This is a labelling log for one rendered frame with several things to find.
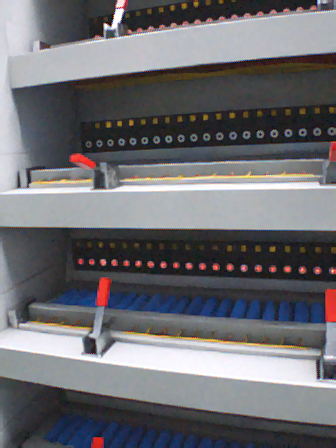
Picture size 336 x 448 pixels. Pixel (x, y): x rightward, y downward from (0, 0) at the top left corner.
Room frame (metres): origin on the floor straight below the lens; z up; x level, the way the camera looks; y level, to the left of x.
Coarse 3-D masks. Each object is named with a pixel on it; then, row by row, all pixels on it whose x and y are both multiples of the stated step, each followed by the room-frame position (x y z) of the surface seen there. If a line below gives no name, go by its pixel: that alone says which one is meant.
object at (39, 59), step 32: (224, 0) 0.60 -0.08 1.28; (256, 0) 0.59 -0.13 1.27; (288, 0) 0.57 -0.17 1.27; (320, 0) 0.41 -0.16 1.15; (32, 32) 0.58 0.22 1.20; (96, 32) 0.68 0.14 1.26; (128, 32) 0.52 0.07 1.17; (160, 32) 0.47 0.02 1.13; (192, 32) 0.46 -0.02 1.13; (224, 32) 0.44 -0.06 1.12; (256, 32) 0.43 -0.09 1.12; (288, 32) 0.42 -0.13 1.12; (320, 32) 0.41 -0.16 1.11; (32, 64) 0.53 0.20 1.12; (64, 64) 0.52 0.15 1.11; (96, 64) 0.50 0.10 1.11; (128, 64) 0.49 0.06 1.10; (160, 64) 0.48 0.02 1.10; (192, 64) 0.47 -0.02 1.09; (224, 64) 0.59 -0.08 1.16; (256, 64) 0.54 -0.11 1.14; (288, 64) 0.54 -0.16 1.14; (320, 64) 0.53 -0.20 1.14
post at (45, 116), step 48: (48, 0) 0.61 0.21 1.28; (0, 48) 0.54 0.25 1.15; (0, 96) 0.54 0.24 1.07; (48, 96) 0.64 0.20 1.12; (0, 144) 0.54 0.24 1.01; (48, 144) 0.65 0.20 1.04; (0, 240) 0.56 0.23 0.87; (48, 240) 0.67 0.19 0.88; (0, 288) 0.57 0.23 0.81; (0, 384) 0.58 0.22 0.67
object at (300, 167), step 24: (72, 168) 0.56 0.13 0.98; (120, 168) 0.53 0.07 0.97; (144, 168) 0.52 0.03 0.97; (168, 168) 0.51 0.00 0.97; (192, 168) 0.50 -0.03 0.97; (216, 168) 0.49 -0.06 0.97; (240, 168) 0.48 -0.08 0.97; (264, 168) 0.47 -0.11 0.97; (288, 168) 0.47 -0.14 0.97; (312, 168) 0.46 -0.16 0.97
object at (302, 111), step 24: (120, 120) 0.65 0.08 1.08; (144, 120) 0.64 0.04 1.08; (168, 120) 0.63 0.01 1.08; (192, 120) 0.62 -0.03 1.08; (216, 120) 0.61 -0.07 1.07; (240, 120) 0.60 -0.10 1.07; (264, 120) 0.59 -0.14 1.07; (288, 120) 0.58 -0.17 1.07; (312, 120) 0.56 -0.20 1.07; (96, 144) 0.68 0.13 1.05; (144, 144) 0.65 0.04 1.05; (168, 144) 0.64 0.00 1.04; (192, 144) 0.63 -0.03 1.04; (216, 144) 0.62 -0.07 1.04; (240, 144) 0.61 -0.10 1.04; (264, 144) 0.60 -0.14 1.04
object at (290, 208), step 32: (0, 160) 0.54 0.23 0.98; (32, 160) 0.61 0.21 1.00; (64, 160) 0.69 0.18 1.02; (96, 160) 0.68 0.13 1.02; (0, 192) 0.55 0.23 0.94; (32, 192) 0.52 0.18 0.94; (64, 192) 0.50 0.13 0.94; (96, 192) 0.49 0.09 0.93; (128, 192) 0.48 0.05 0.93; (160, 192) 0.46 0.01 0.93; (192, 192) 0.45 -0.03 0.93; (224, 192) 0.44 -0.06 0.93; (256, 192) 0.43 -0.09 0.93; (288, 192) 0.42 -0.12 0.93; (320, 192) 0.41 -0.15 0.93; (0, 224) 0.55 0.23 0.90; (32, 224) 0.53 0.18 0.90; (64, 224) 0.52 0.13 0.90; (96, 224) 0.50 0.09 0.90; (128, 224) 0.49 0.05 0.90; (160, 224) 0.48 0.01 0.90; (192, 224) 0.46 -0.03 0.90; (224, 224) 0.45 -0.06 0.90; (256, 224) 0.44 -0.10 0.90; (288, 224) 0.43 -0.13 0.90; (320, 224) 0.42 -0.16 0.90
